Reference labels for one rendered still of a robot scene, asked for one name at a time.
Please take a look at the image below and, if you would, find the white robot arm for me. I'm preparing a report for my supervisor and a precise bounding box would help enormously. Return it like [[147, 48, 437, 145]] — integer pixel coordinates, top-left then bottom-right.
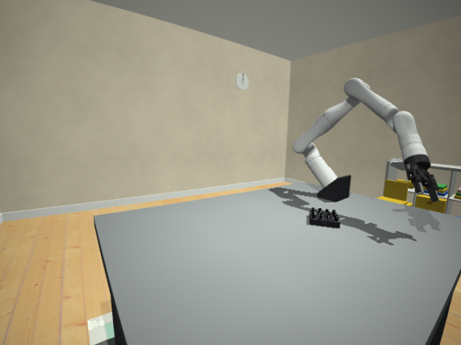
[[293, 78, 427, 188]]

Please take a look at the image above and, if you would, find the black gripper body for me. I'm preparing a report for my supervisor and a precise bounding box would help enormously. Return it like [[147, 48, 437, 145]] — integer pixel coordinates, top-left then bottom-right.
[[404, 154, 431, 184]]

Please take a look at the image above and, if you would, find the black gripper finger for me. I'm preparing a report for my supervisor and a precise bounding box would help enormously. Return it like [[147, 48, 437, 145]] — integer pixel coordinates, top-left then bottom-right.
[[422, 172, 440, 202], [405, 163, 426, 195]]

